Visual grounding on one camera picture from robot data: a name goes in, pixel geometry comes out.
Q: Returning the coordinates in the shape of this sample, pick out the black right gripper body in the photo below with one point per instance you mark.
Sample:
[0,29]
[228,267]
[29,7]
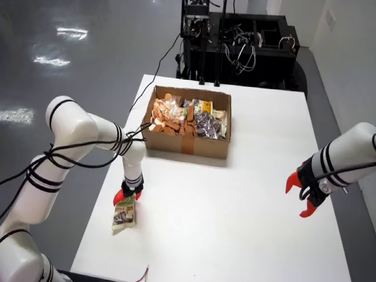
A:
[310,182]

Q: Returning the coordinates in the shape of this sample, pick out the white wrapped snack pack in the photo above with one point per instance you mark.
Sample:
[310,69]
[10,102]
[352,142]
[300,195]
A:
[221,117]

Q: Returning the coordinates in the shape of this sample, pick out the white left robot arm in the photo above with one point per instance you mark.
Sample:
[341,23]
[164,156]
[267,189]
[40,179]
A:
[76,129]

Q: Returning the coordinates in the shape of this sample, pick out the yellow label snack pack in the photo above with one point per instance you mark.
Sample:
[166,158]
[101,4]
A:
[204,106]

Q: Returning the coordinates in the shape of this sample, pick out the brown cardboard box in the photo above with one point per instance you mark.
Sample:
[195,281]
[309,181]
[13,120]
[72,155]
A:
[164,144]

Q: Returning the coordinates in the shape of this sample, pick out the black equipment cart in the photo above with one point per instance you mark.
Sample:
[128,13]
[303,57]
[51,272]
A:
[270,67]

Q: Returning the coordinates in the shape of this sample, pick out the straight black stand post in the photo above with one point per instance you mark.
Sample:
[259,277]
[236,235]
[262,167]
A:
[202,58]

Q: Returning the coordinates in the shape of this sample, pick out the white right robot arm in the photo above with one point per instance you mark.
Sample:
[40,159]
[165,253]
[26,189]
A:
[352,152]

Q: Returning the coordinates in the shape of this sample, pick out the black electronics unit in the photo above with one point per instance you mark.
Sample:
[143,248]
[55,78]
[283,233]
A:
[195,11]

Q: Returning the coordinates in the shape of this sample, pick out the chocolate cookie clear bag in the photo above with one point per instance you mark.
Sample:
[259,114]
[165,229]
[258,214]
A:
[207,126]

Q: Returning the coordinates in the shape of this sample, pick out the orange patterned snack bag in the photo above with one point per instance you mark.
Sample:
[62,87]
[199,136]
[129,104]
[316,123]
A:
[163,108]

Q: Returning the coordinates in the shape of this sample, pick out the brown wafer bar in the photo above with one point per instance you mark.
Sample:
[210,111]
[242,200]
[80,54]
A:
[191,114]

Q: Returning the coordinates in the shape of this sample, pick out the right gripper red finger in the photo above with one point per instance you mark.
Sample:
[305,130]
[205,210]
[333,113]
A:
[310,211]
[292,180]

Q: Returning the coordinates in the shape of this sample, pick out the pastel candy bag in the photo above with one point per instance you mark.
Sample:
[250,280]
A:
[179,115]

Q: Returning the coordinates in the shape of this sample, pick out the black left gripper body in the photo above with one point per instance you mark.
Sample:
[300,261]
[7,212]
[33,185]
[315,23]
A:
[132,185]

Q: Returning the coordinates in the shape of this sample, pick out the green white cookie snack pack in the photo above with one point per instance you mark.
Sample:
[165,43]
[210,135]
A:
[123,216]

